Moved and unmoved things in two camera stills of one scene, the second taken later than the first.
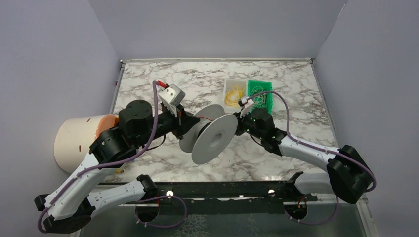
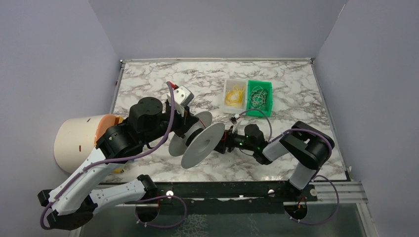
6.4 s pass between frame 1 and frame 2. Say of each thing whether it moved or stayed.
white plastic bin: stayed
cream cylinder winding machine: stayed
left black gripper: stayed
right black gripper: moved
